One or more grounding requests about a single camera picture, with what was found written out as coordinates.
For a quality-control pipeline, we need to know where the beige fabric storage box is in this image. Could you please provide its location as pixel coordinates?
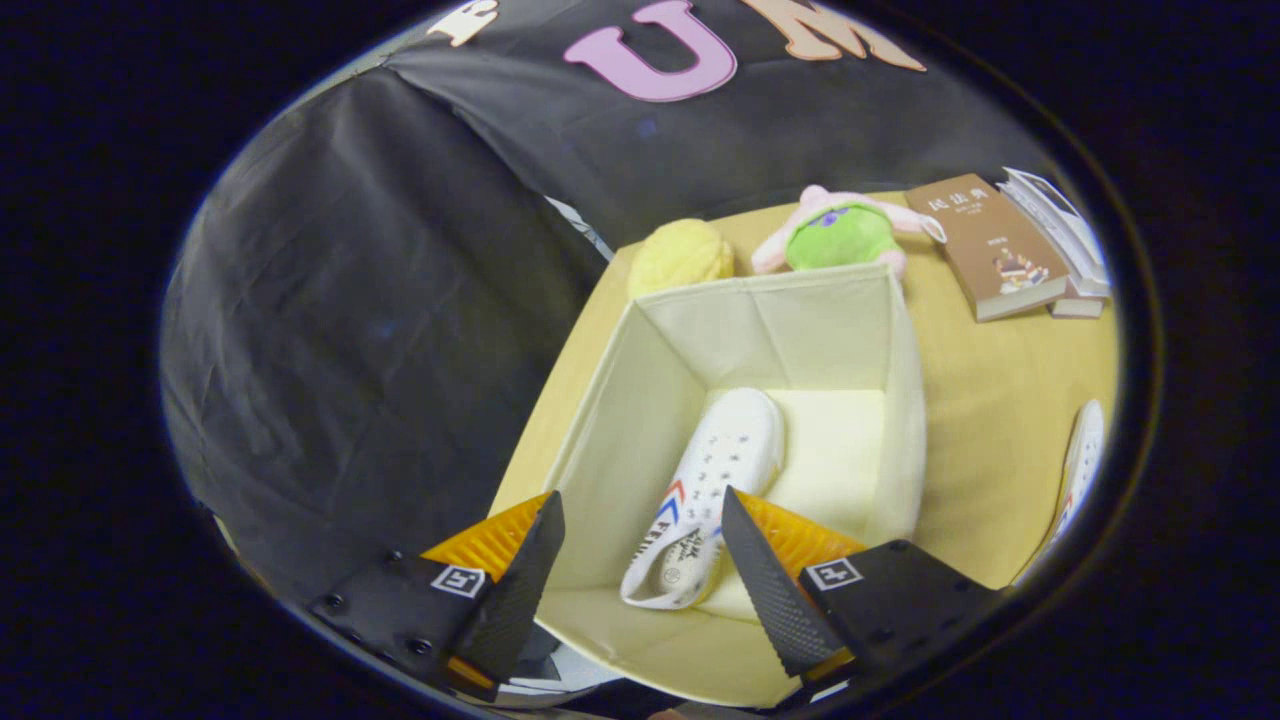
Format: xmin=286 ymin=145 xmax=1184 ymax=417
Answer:
xmin=488 ymin=262 xmax=929 ymax=711

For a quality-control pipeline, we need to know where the brown book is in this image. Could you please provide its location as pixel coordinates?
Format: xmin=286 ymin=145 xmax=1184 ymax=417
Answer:
xmin=905 ymin=173 xmax=1071 ymax=323

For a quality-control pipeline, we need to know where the white canvas shoe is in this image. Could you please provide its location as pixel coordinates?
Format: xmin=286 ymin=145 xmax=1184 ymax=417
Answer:
xmin=620 ymin=388 xmax=786 ymax=611
xmin=1015 ymin=400 xmax=1107 ymax=586

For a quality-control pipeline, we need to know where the yellow plush toy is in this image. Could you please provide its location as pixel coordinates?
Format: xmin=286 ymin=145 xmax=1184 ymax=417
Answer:
xmin=627 ymin=218 xmax=736 ymax=299

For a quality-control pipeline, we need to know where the green and pink plush toy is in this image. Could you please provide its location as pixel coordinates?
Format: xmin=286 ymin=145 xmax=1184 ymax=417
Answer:
xmin=750 ymin=185 xmax=948 ymax=281

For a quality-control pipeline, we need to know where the black backdrop cloth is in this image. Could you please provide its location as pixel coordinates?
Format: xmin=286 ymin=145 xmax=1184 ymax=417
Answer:
xmin=160 ymin=0 xmax=1061 ymax=601

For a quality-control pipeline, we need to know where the white patterned book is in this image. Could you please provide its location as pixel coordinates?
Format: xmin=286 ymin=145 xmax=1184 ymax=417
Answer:
xmin=1000 ymin=167 xmax=1112 ymax=299

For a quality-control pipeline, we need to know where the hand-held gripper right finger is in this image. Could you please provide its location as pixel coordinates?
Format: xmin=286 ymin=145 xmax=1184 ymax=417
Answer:
xmin=720 ymin=487 xmax=1001 ymax=686

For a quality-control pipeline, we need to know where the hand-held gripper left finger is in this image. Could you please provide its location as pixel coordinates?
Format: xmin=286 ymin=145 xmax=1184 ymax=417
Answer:
xmin=310 ymin=490 xmax=567 ymax=701

